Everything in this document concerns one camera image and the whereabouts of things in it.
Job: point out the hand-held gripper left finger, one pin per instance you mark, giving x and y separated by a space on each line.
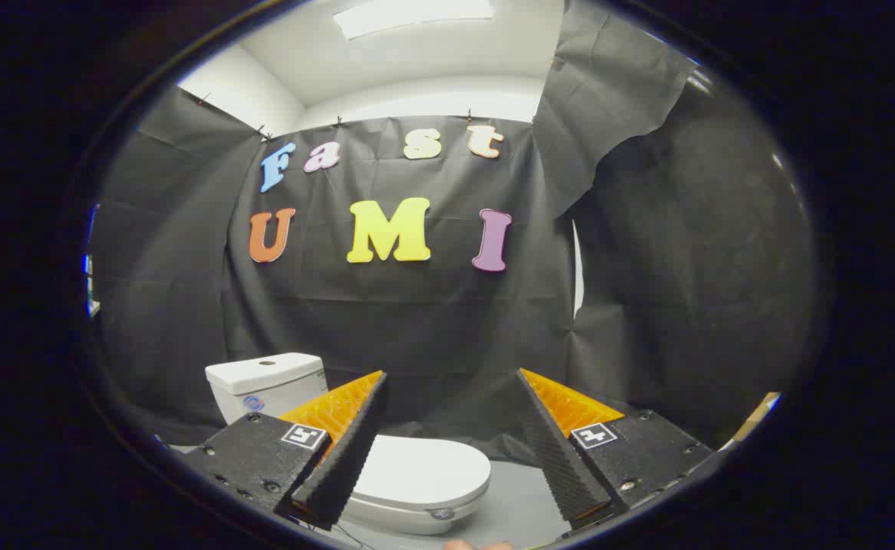
344 458

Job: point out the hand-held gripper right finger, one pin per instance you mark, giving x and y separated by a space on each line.
562 466

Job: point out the white toilet bowl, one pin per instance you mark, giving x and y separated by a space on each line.
409 521

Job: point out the black backdrop cloth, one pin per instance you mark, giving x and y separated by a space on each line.
417 328

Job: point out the tan cardboard piece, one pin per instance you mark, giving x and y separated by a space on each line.
757 416

